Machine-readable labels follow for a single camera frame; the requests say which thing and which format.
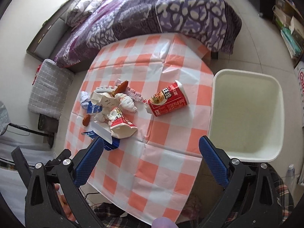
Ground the black floor stand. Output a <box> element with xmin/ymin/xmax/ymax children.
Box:
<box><xmin>4</xmin><ymin>123</ymin><xmax>55</xmax><ymax>148</ymax></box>

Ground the white flat wrapper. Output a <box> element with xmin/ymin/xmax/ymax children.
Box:
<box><xmin>90</xmin><ymin>121</ymin><xmax>112</xmax><ymax>144</ymax></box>

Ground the grey plaid cushion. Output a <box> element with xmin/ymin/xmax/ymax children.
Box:
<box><xmin>28</xmin><ymin>59</ymin><xmax>74</xmax><ymax>120</ymax></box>

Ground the torn red noodle cup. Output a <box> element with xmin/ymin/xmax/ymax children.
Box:
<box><xmin>108</xmin><ymin>107</ymin><xmax>138</xmax><ymax>139</ymax></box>

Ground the long orange peel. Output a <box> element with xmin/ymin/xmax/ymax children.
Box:
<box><xmin>112</xmin><ymin>80</ymin><xmax>128</xmax><ymax>97</ymax></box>

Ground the white notched foam strip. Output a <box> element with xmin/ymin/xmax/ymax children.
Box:
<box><xmin>95</xmin><ymin>86</ymin><xmax>117</xmax><ymax>93</ymax></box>

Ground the grey paper ball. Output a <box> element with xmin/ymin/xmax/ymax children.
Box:
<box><xmin>80</xmin><ymin>91</ymin><xmax>90</xmax><ymax>109</ymax></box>

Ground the upper Ganten water carton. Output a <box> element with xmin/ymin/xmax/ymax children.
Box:
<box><xmin>294</xmin><ymin>60</ymin><xmax>304</xmax><ymax>95</ymax></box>

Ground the folded white floral duvet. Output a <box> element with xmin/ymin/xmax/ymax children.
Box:
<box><xmin>64</xmin><ymin>0</ymin><xmax>104</xmax><ymax>28</ymax></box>

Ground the dark bed headboard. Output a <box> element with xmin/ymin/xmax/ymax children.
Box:
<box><xmin>26</xmin><ymin>0</ymin><xmax>75</xmax><ymax>62</ymax></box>

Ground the white plastic trash bin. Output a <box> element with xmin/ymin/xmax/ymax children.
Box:
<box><xmin>208</xmin><ymin>69</ymin><xmax>284</xmax><ymax>163</ymax></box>

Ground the blue biscuit box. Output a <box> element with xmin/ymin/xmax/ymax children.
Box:
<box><xmin>81</xmin><ymin>102</ymin><xmax>120</xmax><ymax>151</ymax></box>

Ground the clear water bottle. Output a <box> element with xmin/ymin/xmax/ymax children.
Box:
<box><xmin>285</xmin><ymin>164</ymin><xmax>295</xmax><ymax>189</ymax></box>

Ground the person's left hand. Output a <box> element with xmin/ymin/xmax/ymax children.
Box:
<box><xmin>55</xmin><ymin>184</ymin><xmax>76</xmax><ymax>222</ymax></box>

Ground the black waste basket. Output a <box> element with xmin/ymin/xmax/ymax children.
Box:
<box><xmin>38</xmin><ymin>114</ymin><xmax>59</xmax><ymax>133</ymax></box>

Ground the wooden bookshelf with books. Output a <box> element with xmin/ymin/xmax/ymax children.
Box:
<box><xmin>273</xmin><ymin>0</ymin><xmax>303</xmax><ymax>66</ymax></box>

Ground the white tissue wad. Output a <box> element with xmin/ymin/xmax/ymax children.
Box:
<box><xmin>115</xmin><ymin>93</ymin><xmax>137</xmax><ymax>113</ymax></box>

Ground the orange white checkered tablecloth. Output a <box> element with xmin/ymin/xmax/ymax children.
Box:
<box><xmin>80</xmin><ymin>33</ymin><xmax>213</xmax><ymax>224</ymax></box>

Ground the crushed cartoon paper cup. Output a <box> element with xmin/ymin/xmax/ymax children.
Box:
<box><xmin>90</xmin><ymin>92</ymin><xmax>119</xmax><ymax>108</ymax></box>

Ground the purple patterned bed quilt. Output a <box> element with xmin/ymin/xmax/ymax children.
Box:
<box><xmin>54</xmin><ymin>0</ymin><xmax>242</xmax><ymax>67</ymax></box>

